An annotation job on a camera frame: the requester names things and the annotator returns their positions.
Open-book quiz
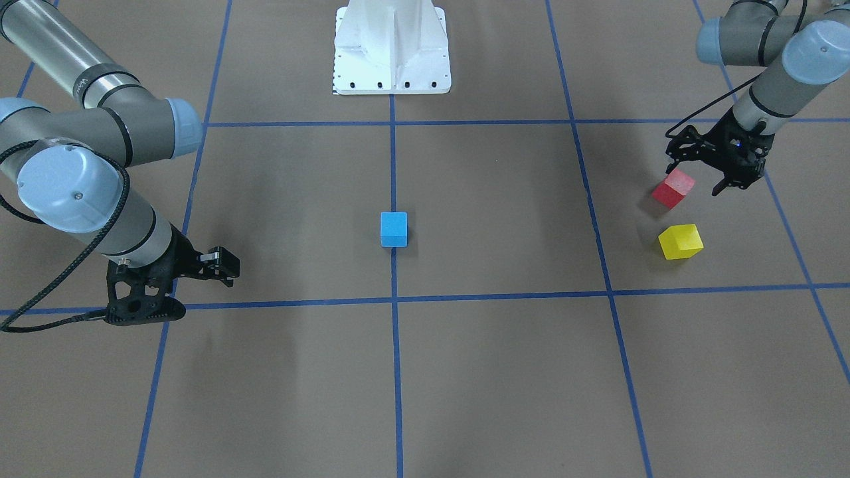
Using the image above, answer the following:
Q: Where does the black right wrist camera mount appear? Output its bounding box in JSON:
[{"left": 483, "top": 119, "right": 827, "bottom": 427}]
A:
[{"left": 104, "top": 258, "right": 186, "bottom": 326}]

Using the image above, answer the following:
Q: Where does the yellow wooden cube block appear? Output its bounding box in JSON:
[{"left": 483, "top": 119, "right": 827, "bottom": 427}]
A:
[{"left": 658, "top": 224, "right": 705, "bottom": 260}]

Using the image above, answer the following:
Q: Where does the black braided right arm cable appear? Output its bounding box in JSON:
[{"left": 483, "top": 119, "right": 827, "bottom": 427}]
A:
[{"left": 0, "top": 139, "right": 131, "bottom": 333}]

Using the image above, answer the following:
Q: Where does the left grey silver robot arm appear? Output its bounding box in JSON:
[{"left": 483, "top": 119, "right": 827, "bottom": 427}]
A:
[{"left": 665, "top": 1, "right": 849, "bottom": 195}]

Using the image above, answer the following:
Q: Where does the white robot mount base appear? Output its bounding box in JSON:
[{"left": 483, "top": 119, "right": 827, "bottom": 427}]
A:
[{"left": 332, "top": 1, "right": 452, "bottom": 95}]

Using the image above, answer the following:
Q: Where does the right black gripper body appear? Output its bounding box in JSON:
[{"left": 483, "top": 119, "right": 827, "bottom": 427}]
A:
[{"left": 161, "top": 226, "right": 206, "bottom": 285}]

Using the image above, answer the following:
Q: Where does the right grey silver robot arm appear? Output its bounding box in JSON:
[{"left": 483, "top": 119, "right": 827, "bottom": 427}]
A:
[{"left": 2, "top": 1, "right": 240, "bottom": 287}]

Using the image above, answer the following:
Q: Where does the blue wooden cube block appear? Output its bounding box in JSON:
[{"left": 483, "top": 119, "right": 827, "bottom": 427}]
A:
[{"left": 379, "top": 211, "right": 409, "bottom": 248}]

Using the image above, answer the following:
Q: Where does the red wooden cube block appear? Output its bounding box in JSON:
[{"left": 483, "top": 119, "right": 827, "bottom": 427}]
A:
[{"left": 651, "top": 169, "right": 696, "bottom": 210}]

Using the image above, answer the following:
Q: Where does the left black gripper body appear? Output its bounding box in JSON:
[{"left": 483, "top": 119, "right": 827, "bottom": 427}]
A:
[{"left": 705, "top": 109, "right": 775, "bottom": 175}]

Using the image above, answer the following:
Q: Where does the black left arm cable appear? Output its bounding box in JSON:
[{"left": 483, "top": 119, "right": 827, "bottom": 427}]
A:
[{"left": 665, "top": 0, "right": 808, "bottom": 139}]

